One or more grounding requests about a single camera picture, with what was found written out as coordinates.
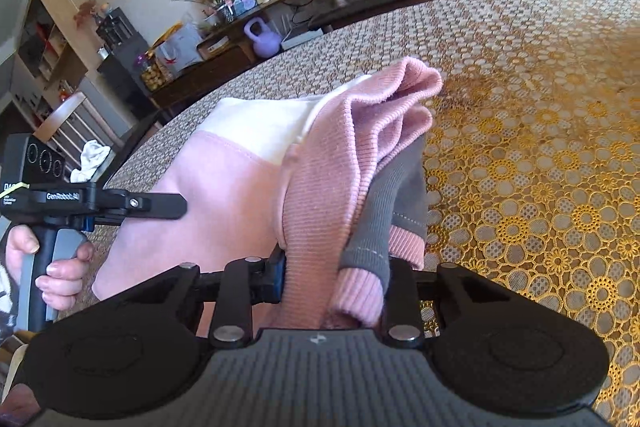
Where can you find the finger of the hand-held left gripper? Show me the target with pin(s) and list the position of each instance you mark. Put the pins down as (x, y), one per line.
(150, 206)

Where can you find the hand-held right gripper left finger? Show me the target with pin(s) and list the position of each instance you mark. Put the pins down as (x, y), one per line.
(279, 279)

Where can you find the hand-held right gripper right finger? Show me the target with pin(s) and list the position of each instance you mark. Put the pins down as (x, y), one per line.
(402, 307)

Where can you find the pink white grey sweatshirt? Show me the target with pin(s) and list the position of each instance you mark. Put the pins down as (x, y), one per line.
(225, 187)

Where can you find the person's left hand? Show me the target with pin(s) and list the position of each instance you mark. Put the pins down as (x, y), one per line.
(62, 289)

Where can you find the white crumpled cloth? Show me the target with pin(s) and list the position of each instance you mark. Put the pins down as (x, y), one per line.
(92, 159)

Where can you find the black cabinet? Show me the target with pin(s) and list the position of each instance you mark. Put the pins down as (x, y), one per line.
(125, 77)

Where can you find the jar of gold chocolates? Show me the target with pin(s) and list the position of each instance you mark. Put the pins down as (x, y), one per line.
(152, 74)

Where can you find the wooden television console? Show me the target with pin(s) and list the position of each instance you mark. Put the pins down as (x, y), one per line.
(200, 77)

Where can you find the white gift bag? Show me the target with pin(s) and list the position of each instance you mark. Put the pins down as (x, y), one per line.
(180, 49)

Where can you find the yellow cardboard box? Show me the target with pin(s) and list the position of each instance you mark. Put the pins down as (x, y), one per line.
(214, 47)

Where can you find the black coffee machine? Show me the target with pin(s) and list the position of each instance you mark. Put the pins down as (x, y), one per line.
(115, 29)

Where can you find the vase of dried flowers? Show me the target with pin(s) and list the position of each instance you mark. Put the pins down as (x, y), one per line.
(87, 9)

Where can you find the purple kettlebell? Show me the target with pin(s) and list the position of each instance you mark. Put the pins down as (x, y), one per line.
(265, 42)

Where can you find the white flat box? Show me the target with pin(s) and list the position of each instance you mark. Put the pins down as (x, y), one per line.
(302, 39)

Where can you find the wooden wall shelf unit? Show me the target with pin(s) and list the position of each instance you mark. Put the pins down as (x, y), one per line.
(55, 52)

